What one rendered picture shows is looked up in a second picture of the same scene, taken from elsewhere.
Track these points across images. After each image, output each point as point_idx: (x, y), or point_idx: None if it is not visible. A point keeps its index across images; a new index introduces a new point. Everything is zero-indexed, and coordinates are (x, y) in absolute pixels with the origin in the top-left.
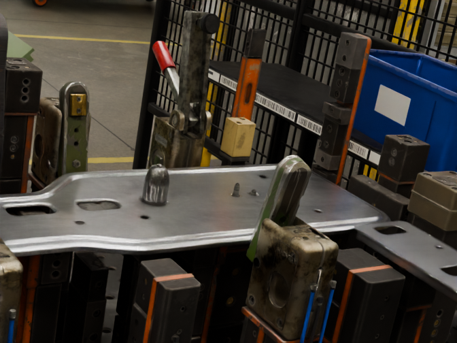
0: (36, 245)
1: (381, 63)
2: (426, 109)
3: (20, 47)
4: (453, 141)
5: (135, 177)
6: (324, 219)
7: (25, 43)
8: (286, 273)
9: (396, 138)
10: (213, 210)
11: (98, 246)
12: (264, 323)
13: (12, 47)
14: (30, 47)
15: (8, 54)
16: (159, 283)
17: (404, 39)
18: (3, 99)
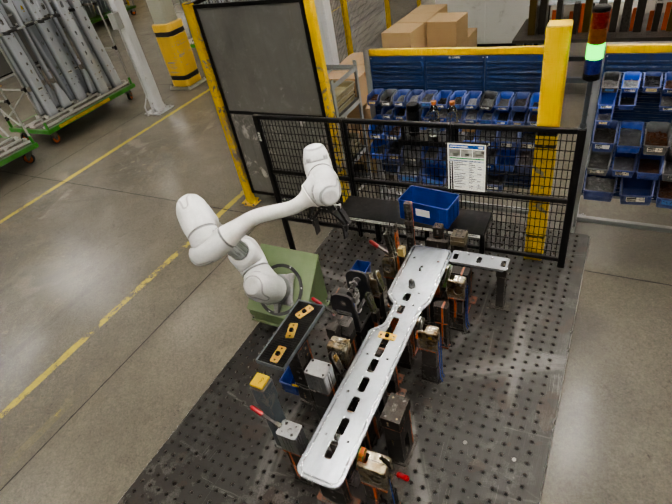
0: (416, 317)
1: (413, 203)
2: (436, 213)
3: (312, 255)
4: (448, 219)
5: (397, 281)
6: (442, 263)
7: (312, 253)
8: (459, 288)
9: (436, 227)
10: (424, 279)
11: (423, 308)
12: (455, 298)
13: (308, 256)
14: (317, 254)
15: (309, 259)
16: (443, 308)
17: (400, 180)
18: (370, 288)
